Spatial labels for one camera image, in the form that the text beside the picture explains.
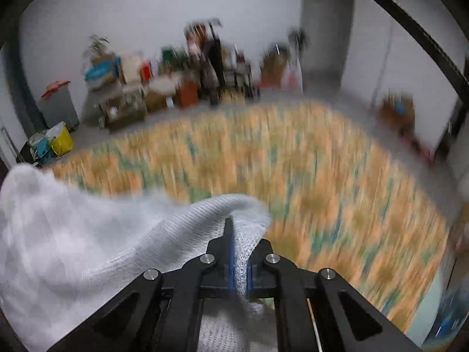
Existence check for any blue plastic bag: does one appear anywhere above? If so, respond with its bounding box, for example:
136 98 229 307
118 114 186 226
85 62 114 82

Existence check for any cluttered table with items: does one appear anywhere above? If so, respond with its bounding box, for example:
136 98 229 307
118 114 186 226
185 18 225 86

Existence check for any black standing fan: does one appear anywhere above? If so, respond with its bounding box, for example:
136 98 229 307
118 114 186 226
289 27 307 56

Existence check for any white storage container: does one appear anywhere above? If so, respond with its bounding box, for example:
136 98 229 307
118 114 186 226
121 57 142 82

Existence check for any printed cardboard box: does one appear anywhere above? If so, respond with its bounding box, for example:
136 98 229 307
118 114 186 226
262 53 290 85

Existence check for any orange box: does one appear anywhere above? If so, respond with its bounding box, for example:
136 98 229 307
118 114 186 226
176 81 200 108

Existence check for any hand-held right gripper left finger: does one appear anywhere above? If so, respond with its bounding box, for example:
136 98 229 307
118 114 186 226
47 217 236 352

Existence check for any red cloth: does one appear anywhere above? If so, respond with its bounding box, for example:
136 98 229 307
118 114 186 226
41 81 71 98

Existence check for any grey knit sweater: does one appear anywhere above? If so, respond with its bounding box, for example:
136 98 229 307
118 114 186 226
0 164 273 352

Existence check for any white red plastic bag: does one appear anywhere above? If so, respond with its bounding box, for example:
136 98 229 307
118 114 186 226
282 62 303 89

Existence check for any potted plant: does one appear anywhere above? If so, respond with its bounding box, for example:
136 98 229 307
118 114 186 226
86 35 111 60

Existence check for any grey cabinet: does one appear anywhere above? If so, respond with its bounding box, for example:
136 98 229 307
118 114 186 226
38 84 80 131

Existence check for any sunflower print blanket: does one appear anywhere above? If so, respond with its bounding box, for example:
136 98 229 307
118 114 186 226
44 101 458 335

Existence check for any yellow plastic bin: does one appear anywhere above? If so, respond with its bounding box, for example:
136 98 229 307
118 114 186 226
48 125 74 157

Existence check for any teal bag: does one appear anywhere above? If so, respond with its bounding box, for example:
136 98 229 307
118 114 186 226
28 132 52 163

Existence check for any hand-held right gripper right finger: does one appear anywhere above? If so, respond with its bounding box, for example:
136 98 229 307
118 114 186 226
246 238 423 352

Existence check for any thick black cable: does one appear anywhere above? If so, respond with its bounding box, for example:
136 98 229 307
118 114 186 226
336 0 469 106

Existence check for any open cardboard box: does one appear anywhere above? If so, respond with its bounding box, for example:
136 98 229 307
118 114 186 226
379 95 417 130

